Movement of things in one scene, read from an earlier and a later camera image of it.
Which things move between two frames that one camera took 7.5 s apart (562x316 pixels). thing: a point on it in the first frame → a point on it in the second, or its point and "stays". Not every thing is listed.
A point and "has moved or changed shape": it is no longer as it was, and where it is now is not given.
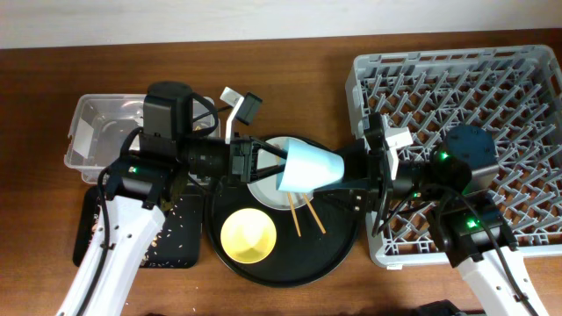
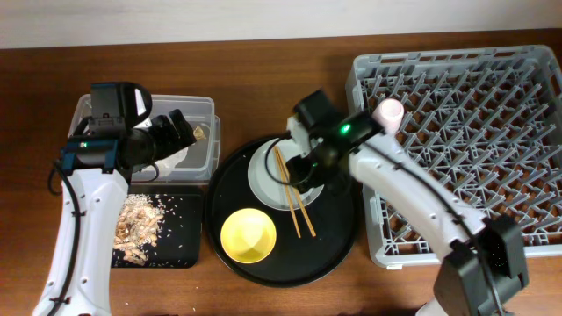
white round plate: [264, 190] stays
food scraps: [166, 247] has moved or changed shape
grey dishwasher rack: [513, 92] stays
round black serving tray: [313, 241] stays
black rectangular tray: [177, 244] stays
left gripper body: [241, 148] → [165, 140]
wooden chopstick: [313, 214] → [294, 188]
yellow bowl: [248, 235] stays
